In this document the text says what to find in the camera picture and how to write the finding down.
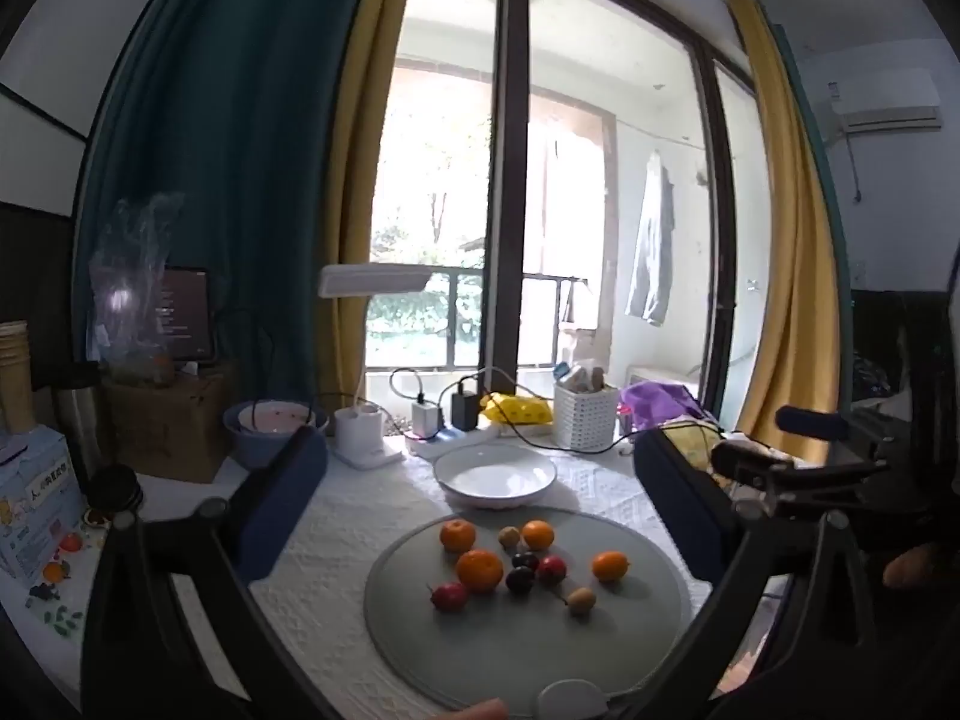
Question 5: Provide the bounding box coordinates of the white air conditioner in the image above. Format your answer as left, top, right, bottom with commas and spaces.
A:
827, 64, 943, 133

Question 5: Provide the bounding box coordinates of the narrow teal curtain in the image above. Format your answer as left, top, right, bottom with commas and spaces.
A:
771, 21, 857, 293

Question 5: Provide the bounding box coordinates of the dark window frame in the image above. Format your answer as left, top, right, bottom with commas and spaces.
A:
480, 0, 758, 421

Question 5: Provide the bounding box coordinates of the black tablet screen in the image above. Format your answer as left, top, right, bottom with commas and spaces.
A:
156, 267, 223, 365

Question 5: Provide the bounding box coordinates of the cardboard box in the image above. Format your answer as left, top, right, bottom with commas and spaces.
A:
100, 362, 239, 485

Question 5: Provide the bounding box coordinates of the person's right hand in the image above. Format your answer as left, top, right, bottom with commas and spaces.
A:
883, 547, 940, 590

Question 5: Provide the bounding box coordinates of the stack of paper cups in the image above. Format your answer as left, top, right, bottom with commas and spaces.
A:
0, 319, 38, 437

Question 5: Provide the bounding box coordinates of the large orange mandarin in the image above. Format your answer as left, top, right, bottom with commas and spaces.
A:
456, 549, 505, 595

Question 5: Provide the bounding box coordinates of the black thermos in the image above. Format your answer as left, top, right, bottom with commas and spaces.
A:
51, 362, 107, 482

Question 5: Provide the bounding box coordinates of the grey round tray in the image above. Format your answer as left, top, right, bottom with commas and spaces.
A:
364, 510, 692, 713

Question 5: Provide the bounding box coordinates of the clear plastic bag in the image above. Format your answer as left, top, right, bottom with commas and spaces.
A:
85, 193, 187, 391

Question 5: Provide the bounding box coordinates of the yellow snack bag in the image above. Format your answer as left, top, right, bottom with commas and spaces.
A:
480, 392, 557, 429

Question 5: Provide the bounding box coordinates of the white balcony box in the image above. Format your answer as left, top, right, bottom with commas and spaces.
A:
558, 321, 602, 370

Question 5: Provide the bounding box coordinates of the white round cap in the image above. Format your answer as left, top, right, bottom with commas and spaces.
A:
535, 679, 611, 720

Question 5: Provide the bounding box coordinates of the long black charger cable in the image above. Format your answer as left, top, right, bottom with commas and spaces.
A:
436, 366, 638, 452

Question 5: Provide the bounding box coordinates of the black balcony railing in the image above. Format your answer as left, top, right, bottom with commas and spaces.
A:
366, 265, 595, 373

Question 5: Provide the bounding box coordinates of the black charger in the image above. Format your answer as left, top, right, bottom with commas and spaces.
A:
450, 382, 482, 433

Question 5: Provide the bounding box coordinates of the purple cloth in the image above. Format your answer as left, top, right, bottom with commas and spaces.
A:
619, 380, 719, 437

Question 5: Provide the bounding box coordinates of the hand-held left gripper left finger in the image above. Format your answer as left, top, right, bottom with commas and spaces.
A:
81, 426, 346, 720

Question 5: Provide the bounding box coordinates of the hanging grey garment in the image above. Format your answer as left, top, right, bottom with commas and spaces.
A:
624, 149, 677, 328

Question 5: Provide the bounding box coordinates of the grey charger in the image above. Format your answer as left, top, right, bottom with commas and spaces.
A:
411, 390, 440, 440

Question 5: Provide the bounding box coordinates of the blue printed carton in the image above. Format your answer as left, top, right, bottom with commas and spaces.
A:
0, 425, 85, 583

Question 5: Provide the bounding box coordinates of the white lace tablecloth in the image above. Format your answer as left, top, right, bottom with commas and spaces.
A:
15, 435, 758, 720

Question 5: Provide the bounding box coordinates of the white desk lamp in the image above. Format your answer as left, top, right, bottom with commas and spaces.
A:
318, 263, 430, 471

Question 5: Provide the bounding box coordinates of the white power strip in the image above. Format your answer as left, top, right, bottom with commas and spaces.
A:
405, 424, 500, 463

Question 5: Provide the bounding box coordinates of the person's left hand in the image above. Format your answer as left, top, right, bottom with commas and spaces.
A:
442, 697, 512, 720

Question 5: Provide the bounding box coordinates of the blue bowl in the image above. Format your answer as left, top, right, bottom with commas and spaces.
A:
222, 398, 332, 470

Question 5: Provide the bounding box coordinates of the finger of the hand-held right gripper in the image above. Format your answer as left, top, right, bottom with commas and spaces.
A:
711, 439, 890, 500
775, 405, 854, 443

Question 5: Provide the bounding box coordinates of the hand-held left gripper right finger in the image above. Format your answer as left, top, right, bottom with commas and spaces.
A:
634, 427, 880, 720

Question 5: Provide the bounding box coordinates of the yellow curtain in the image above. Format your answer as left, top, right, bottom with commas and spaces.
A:
726, 0, 842, 437
310, 0, 425, 421

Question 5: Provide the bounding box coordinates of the black round lid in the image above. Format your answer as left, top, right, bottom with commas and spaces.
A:
85, 463, 145, 520

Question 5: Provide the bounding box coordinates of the white woven basket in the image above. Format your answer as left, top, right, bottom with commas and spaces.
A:
553, 379, 620, 455

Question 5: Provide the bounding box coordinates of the white round plate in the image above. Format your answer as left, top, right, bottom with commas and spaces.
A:
433, 442, 559, 512

